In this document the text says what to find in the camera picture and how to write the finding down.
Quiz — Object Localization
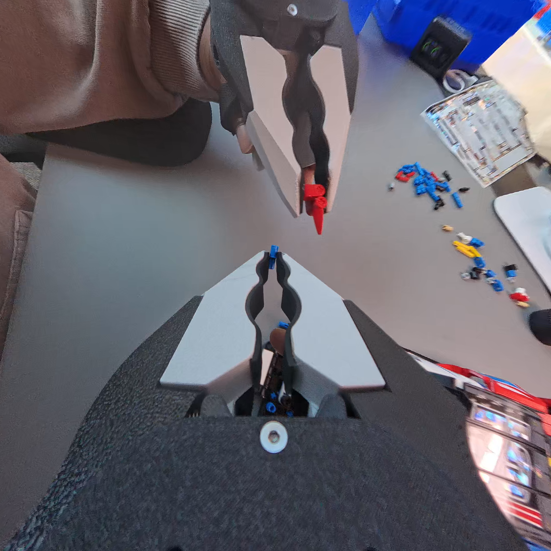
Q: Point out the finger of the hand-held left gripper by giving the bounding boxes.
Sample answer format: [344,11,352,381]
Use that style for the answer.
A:
[309,44,352,213]
[239,36,303,219]

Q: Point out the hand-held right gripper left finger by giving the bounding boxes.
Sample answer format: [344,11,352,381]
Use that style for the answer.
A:
[159,251,270,394]

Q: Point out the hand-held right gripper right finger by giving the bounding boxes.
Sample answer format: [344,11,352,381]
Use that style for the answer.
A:
[275,252,387,393]

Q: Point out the red brick assembly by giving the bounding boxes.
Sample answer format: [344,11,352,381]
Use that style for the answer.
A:
[301,170,329,236]

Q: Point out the toy brick race car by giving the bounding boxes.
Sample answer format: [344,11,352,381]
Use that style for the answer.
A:
[258,321,551,551]

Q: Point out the person's left forearm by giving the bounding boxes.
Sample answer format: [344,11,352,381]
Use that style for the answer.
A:
[0,0,212,135]

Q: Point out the black desk socket box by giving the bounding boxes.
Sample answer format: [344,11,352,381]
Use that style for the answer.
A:
[409,16,473,81]

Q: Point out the grey desk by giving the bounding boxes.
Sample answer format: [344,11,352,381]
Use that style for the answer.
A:
[0,13,551,534]

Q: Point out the person's left hand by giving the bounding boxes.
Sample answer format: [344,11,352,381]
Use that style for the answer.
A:
[198,17,255,156]

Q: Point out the pile of blue brick pins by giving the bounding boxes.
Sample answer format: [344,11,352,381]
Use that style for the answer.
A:
[395,161,470,212]

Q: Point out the holographic sticker sheet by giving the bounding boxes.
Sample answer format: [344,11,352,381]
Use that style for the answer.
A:
[421,79,537,188]

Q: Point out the black toy tire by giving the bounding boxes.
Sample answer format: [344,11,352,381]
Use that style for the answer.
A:
[528,308,551,346]

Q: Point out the white monitor stand base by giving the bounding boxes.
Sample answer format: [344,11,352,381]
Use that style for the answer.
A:
[493,186,551,296]

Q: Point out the white coiled cable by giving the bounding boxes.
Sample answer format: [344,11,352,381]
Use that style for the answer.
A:
[442,68,480,94]

